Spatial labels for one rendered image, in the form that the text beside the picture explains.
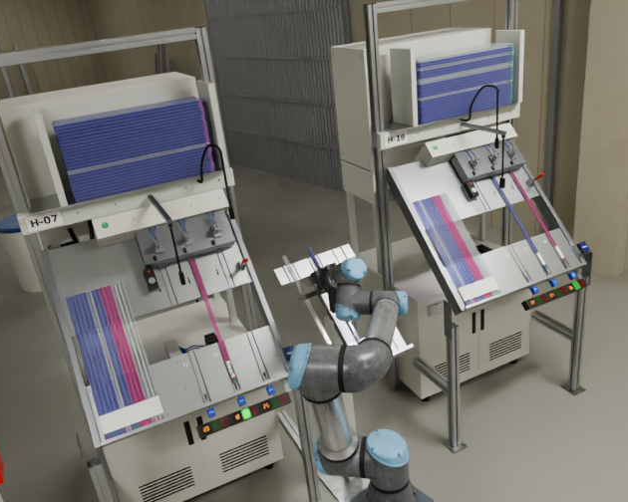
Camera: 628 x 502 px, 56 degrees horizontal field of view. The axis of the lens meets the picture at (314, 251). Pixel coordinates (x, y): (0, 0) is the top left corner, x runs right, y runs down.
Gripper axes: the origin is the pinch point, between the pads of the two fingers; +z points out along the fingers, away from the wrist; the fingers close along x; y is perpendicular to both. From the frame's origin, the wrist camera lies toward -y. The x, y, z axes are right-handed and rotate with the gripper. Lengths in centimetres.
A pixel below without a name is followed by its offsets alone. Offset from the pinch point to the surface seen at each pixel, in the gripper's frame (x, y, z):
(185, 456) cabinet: 53, -41, 64
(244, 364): 29.9, -13.5, 14.9
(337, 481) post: -2, -77, 58
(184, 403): 54, -18, 16
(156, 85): 24, 96, 12
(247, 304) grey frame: 9, 9, 51
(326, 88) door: -223, 198, 289
